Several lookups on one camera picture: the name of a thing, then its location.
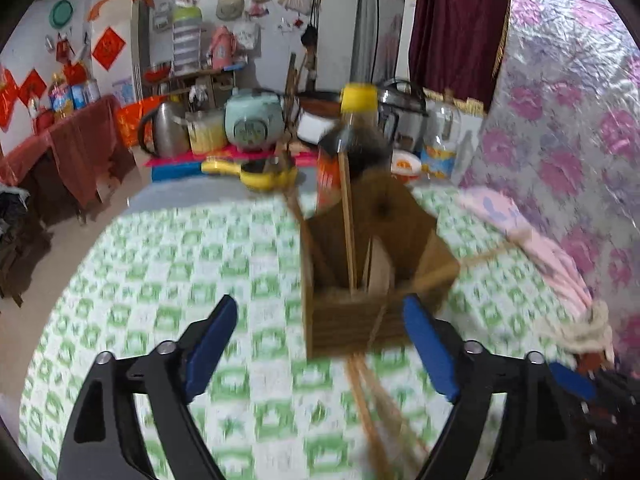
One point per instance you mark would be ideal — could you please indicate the single wooden chopstick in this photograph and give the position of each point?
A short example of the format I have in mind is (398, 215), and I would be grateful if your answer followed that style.
(347, 220)
(475, 259)

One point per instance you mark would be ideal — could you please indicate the yellow pot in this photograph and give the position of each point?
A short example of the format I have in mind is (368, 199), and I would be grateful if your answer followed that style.
(207, 135)

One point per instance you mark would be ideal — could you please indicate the reddish brown cloth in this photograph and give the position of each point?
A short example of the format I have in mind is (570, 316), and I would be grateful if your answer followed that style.
(595, 361)

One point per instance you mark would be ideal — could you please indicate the cream cloth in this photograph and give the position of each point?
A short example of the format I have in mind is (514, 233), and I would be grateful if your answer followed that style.
(590, 330)

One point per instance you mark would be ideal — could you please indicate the green plate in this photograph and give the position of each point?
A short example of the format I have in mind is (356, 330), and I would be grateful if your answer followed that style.
(63, 14)

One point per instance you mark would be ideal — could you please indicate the black pressure cooker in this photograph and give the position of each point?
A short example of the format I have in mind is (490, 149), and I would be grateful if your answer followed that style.
(400, 110)

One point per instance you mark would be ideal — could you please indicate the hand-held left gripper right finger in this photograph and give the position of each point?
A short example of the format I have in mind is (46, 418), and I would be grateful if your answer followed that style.
(432, 355)

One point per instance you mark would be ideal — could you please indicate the maroon curtain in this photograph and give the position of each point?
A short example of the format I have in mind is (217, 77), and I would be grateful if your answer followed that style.
(450, 25)

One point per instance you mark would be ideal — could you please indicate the orange red bag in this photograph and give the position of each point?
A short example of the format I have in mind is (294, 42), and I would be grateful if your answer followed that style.
(132, 122)

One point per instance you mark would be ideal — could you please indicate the stacked steamer container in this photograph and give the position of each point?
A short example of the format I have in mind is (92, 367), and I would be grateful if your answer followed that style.
(187, 40)

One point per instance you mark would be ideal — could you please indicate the red diamond paper decoration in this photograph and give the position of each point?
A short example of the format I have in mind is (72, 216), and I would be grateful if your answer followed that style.
(107, 49)
(7, 97)
(32, 87)

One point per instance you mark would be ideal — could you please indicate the dark sauce bottle yellow cap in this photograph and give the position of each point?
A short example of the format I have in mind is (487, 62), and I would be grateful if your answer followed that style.
(360, 100)

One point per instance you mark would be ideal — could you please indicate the blue box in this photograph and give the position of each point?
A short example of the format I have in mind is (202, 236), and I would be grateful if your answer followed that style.
(175, 172)

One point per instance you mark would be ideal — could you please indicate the green checked tablecloth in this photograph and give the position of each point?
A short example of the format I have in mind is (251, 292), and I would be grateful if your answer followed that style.
(175, 285)

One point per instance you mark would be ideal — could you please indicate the white pot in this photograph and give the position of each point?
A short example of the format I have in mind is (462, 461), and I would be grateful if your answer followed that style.
(315, 127)

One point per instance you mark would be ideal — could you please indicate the steel kettle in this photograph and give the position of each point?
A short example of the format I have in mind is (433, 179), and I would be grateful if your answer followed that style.
(167, 132)

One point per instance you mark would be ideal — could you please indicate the wooden chopstick holder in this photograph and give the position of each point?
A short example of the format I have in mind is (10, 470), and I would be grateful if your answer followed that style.
(340, 320)

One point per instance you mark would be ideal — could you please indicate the beige jar shaped ornament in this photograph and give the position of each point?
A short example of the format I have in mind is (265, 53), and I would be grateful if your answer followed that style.
(230, 2)

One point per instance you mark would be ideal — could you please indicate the pile of dark clothes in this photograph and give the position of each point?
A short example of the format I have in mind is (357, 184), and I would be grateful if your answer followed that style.
(10, 205)

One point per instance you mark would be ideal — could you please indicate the pink thermos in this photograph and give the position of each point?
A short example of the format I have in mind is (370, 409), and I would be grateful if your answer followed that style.
(222, 47)

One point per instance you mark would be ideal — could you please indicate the pale green rice cooker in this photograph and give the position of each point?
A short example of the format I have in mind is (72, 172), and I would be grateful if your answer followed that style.
(250, 125)

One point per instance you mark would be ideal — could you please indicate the red cloth covered table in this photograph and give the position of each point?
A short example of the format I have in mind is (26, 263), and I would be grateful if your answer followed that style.
(75, 145)

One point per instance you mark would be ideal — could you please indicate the white bowl with orange food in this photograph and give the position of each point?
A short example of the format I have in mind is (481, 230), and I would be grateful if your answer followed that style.
(406, 164)

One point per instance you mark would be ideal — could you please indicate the yellow frying pan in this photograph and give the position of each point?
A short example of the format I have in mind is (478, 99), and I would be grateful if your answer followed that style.
(265, 177)

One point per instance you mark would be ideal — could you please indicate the floral foil wall covering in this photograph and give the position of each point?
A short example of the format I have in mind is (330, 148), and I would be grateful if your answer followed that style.
(565, 85)

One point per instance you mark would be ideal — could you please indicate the clear plastic bottle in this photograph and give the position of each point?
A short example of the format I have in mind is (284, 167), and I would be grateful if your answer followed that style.
(440, 135)

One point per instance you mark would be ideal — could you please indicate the gold capped bottle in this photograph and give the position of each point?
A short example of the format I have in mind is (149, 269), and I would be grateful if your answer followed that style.
(470, 155)

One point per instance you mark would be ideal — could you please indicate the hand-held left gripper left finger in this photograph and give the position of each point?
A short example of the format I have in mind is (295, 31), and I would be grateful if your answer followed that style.
(210, 350)

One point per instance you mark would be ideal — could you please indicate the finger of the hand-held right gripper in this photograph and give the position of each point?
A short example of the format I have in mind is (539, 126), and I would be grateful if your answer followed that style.
(572, 380)

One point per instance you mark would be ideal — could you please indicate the white refrigerator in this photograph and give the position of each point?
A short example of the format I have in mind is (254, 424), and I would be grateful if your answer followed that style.
(135, 35)

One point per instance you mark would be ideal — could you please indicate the pink cloth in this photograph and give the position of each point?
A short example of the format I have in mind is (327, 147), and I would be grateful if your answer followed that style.
(540, 255)

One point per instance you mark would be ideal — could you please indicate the cooking oil bottle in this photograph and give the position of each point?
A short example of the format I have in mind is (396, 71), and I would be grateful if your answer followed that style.
(61, 100)

